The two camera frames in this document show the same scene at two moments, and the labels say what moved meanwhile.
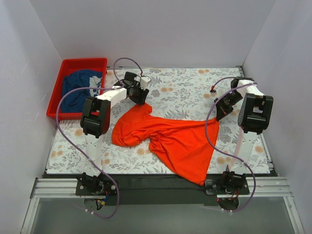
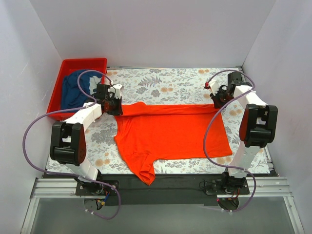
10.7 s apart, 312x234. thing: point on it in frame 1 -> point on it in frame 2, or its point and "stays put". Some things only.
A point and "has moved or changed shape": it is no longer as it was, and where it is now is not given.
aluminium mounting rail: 66,188 stays put
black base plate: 159,189 stays put
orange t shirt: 182,146 has moved or changed shape
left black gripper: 138,95 -> 116,109
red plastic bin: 54,110 stays put
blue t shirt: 76,79 stays put
